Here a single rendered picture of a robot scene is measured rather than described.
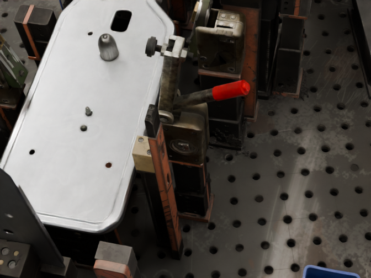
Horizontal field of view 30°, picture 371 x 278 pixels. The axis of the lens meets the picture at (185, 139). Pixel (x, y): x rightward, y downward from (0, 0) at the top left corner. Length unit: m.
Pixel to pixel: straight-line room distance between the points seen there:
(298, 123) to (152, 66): 0.41
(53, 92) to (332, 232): 0.59
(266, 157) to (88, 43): 0.45
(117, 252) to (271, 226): 0.60
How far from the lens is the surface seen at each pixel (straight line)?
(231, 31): 1.15
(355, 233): 1.38
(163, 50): 0.95
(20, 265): 0.98
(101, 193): 1.09
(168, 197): 1.10
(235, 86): 0.99
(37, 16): 1.33
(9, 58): 1.22
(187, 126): 1.07
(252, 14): 1.21
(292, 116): 1.49
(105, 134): 1.14
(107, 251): 0.83
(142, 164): 1.06
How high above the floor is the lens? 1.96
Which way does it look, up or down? 59 degrees down
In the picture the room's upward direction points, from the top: 7 degrees counter-clockwise
